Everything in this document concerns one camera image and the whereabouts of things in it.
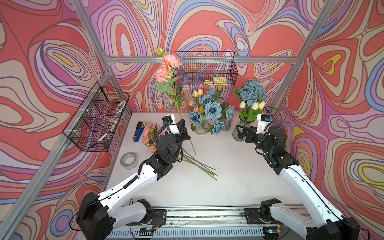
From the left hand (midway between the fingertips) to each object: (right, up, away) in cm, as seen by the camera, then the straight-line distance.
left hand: (186, 120), depth 69 cm
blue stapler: (-35, -5, +37) cm, 51 cm away
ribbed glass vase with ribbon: (+25, -6, +1) cm, 26 cm away
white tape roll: (-37, -25, +24) cm, 51 cm away
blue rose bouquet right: (+36, +14, +12) cm, 40 cm away
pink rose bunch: (-25, -9, +24) cm, 35 cm away
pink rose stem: (-2, -22, +26) cm, 34 cm away
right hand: (+29, -5, +6) cm, 30 cm away
